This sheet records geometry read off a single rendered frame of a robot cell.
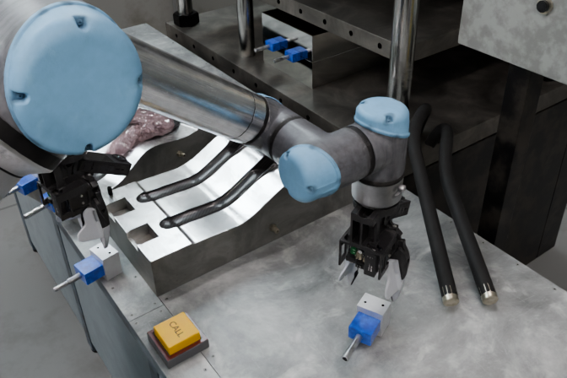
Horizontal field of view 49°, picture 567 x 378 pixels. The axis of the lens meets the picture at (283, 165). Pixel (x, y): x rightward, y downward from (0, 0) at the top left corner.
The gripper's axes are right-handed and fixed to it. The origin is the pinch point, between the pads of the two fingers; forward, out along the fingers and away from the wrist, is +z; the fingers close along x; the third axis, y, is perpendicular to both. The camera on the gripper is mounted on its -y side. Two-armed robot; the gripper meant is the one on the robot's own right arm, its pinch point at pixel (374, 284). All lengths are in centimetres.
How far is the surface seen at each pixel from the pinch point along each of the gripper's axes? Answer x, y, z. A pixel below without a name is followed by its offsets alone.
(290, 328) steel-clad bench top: -12.3, 7.6, 10.3
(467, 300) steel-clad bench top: 13.1, -14.8, 10.3
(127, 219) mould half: -51, 6, 1
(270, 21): -77, -90, -4
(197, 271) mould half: -34.8, 5.2, 8.8
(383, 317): 2.6, 1.1, 5.6
